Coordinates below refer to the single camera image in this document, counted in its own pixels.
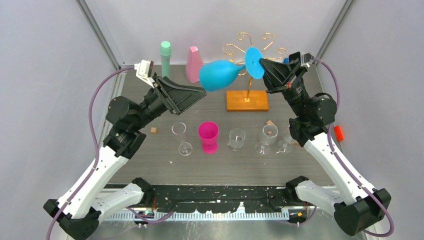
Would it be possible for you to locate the clear ribbed tumbler glass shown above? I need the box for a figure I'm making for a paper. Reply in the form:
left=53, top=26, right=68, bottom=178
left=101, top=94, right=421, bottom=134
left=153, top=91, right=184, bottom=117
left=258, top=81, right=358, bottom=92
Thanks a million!
left=228, top=128, right=246, bottom=152

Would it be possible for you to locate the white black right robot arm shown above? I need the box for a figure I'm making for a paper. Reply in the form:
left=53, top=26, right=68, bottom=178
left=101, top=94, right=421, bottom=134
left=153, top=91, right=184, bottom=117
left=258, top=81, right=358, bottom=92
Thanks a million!
left=259, top=52, right=394, bottom=237

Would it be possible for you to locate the pink metronome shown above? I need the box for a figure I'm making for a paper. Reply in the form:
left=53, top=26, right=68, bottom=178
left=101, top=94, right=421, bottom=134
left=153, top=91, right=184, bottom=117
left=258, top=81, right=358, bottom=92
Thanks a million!
left=185, top=46, right=204, bottom=83

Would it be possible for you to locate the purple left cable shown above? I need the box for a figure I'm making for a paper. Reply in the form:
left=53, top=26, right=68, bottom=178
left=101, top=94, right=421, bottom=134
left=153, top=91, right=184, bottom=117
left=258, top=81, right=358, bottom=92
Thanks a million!
left=45, top=65, right=177, bottom=240

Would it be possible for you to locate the blue wine glass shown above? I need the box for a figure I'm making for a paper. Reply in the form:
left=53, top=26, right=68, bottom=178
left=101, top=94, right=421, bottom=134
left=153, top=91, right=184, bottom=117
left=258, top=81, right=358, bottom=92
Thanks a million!
left=198, top=47, right=265, bottom=92

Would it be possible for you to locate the purple cable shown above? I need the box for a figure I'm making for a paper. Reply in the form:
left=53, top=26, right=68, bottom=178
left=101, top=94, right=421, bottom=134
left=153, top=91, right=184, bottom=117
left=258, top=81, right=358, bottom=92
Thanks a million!
left=311, top=56, right=396, bottom=238
left=45, top=65, right=177, bottom=240

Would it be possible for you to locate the pink wine glass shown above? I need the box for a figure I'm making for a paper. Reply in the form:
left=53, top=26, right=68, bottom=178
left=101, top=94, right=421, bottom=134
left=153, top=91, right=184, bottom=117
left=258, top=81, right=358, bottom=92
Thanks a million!
left=197, top=121, right=219, bottom=154

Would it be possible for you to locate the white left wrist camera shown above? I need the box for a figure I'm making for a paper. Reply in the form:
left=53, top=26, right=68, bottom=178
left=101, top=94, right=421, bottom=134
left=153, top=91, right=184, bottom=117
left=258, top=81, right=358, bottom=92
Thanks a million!
left=133, top=59, right=155, bottom=88

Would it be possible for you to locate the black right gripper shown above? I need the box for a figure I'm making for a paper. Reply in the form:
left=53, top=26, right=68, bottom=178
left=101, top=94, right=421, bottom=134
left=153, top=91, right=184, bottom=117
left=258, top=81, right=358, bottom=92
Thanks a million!
left=256, top=60, right=309, bottom=119

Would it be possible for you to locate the mint green microphone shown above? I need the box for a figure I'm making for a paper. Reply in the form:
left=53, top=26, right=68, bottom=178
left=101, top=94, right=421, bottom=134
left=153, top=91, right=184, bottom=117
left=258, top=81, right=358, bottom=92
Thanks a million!
left=160, top=40, right=172, bottom=77

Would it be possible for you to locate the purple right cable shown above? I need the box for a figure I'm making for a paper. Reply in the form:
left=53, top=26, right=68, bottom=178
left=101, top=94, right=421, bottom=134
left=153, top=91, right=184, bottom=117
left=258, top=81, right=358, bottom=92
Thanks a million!
left=311, top=56, right=396, bottom=238

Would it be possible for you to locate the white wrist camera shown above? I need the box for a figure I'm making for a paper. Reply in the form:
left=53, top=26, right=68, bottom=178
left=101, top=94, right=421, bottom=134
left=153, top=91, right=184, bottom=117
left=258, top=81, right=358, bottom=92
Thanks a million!
left=133, top=59, right=155, bottom=88
left=300, top=52, right=314, bottom=68

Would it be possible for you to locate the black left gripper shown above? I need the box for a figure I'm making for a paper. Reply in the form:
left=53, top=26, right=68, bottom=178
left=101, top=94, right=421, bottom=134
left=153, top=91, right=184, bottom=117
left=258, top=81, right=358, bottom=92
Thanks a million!
left=132, top=76, right=207, bottom=131

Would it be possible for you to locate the black base bar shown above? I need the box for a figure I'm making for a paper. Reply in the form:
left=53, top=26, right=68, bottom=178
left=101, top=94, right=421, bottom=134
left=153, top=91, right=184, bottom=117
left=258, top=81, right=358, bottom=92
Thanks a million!
left=145, top=184, right=309, bottom=215

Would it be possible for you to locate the clear flute glass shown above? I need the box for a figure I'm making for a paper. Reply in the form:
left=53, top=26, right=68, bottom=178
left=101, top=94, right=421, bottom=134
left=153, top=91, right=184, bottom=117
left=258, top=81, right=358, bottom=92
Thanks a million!
left=171, top=122, right=193, bottom=156

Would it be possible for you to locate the clear wine glass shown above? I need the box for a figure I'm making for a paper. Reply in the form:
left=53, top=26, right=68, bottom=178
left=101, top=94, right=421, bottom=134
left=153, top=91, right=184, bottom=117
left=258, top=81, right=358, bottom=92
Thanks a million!
left=255, top=124, right=278, bottom=155
left=276, top=127, right=293, bottom=154

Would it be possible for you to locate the small wooden cube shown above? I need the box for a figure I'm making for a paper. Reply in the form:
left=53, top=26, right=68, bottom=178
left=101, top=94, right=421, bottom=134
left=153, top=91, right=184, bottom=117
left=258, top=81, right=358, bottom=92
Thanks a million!
left=150, top=127, right=158, bottom=134

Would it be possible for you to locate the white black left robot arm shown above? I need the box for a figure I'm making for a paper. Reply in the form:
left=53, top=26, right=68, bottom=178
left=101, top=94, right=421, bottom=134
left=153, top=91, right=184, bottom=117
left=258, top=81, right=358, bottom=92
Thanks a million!
left=43, top=75, right=207, bottom=240

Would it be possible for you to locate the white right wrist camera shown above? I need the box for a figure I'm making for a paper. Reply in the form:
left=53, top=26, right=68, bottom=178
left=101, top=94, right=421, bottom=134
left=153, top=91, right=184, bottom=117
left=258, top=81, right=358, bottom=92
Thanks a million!
left=300, top=52, right=314, bottom=68

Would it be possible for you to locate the red block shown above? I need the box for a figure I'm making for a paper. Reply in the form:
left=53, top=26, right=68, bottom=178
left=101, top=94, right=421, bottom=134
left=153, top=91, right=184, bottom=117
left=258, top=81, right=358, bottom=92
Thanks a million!
left=333, top=125, right=345, bottom=142

